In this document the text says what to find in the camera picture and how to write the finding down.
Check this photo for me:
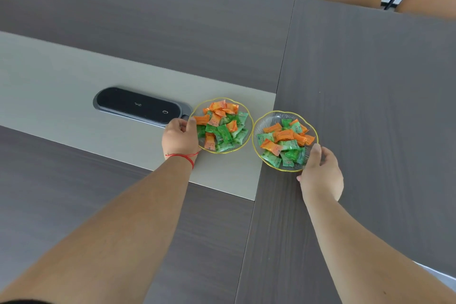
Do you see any person's right forearm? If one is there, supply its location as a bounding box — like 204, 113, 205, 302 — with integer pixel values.
305, 198, 456, 304

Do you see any gold-rimmed glass plate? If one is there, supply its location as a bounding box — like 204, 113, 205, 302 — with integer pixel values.
252, 111, 319, 173
188, 97, 254, 155

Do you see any person's left forearm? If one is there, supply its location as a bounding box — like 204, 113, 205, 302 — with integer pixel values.
0, 155, 195, 304

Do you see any red string bracelet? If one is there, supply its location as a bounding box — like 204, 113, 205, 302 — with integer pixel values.
165, 151, 202, 170

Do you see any pile of orange green candies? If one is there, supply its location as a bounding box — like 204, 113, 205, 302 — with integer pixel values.
256, 119, 316, 168
194, 100, 249, 153

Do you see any black oval table socket cover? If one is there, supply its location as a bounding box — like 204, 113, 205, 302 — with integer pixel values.
93, 87, 193, 128

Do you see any person's right hand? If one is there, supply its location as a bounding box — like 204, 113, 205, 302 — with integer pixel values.
296, 143, 345, 205

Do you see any person's left hand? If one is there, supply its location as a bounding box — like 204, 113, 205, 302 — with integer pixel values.
162, 116, 201, 168

